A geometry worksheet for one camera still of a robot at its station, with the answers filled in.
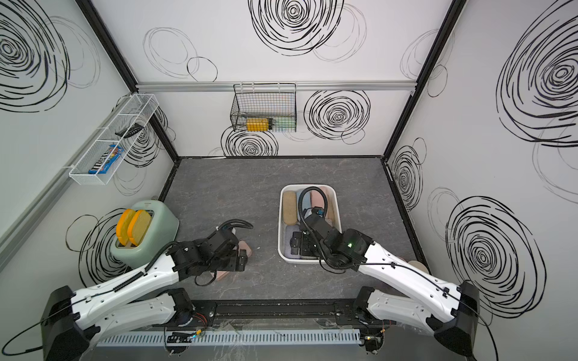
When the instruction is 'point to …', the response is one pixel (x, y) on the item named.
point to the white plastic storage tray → (332, 197)
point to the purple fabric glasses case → (288, 235)
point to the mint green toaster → (162, 231)
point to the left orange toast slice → (123, 225)
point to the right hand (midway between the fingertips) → (301, 244)
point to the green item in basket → (284, 123)
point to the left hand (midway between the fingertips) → (238, 260)
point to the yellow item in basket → (257, 124)
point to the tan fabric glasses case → (290, 207)
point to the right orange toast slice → (138, 226)
